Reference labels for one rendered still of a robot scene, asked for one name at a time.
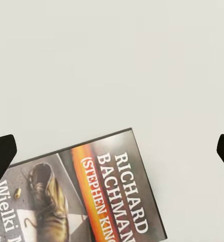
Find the hardback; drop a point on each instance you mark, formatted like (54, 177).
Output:
(94, 191)

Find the bed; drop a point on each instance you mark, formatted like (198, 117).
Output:
(75, 70)

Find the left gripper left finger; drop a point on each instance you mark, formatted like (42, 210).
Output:
(8, 150)

